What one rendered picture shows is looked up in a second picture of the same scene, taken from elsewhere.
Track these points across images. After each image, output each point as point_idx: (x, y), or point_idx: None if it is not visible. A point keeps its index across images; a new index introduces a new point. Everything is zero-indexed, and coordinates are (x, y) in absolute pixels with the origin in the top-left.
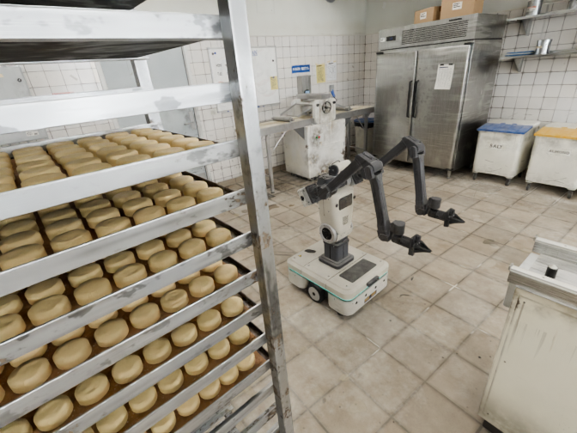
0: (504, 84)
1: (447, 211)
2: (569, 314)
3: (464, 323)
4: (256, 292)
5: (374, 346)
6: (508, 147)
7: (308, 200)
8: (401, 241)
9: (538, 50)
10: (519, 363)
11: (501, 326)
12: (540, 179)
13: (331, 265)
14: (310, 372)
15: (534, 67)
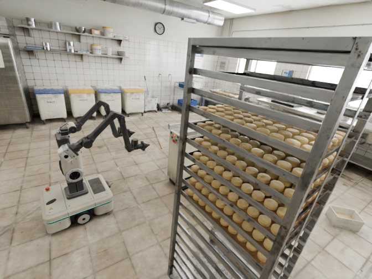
0: (29, 65)
1: (129, 130)
2: (194, 137)
3: (139, 175)
4: (36, 266)
5: (135, 206)
6: (58, 101)
7: (73, 155)
8: (138, 147)
9: (45, 47)
10: (187, 159)
11: (145, 168)
12: (80, 114)
13: (82, 194)
14: (138, 237)
15: (44, 56)
